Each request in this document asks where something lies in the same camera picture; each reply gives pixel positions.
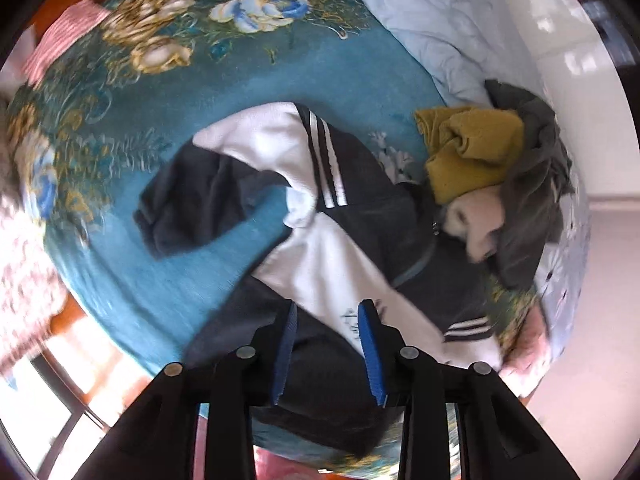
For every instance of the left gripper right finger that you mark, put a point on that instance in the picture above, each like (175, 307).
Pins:
(402, 376)

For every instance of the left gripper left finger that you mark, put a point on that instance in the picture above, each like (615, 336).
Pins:
(252, 376)

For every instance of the navy white Kappa kids jacket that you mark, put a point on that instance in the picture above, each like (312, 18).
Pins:
(353, 235)

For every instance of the cream fleece garment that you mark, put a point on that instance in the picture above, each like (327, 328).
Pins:
(476, 218)

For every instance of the dark grey garment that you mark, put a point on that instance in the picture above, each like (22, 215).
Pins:
(534, 185)

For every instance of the mustard yellow knit sweater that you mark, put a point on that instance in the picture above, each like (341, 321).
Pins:
(468, 148)

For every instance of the pink white knitted cloth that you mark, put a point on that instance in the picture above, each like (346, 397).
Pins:
(31, 290)

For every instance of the teal floral bed blanket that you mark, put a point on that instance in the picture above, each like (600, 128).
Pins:
(121, 100)

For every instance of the white wardrobe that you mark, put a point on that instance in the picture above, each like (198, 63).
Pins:
(585, 90)

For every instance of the light blue daisy quilt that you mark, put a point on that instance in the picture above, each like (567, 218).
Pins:
(462, 43)

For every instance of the pink garment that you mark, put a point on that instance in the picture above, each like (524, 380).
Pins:
(75, 22)

